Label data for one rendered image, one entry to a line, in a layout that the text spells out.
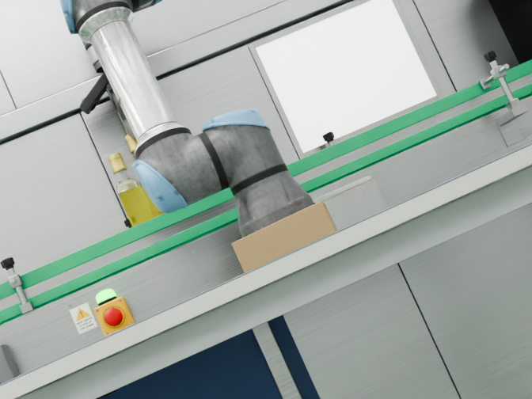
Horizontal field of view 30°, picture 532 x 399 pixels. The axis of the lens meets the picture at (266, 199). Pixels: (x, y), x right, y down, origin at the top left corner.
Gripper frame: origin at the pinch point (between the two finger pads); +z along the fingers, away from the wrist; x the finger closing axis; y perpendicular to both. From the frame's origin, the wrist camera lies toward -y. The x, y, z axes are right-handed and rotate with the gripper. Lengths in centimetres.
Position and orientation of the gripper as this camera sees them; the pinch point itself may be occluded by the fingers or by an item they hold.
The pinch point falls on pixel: (131, 138)
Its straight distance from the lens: 247.4
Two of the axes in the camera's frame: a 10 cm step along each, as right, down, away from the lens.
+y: 9.1, -3.9, 1.5
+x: -1.0, 1.4, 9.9
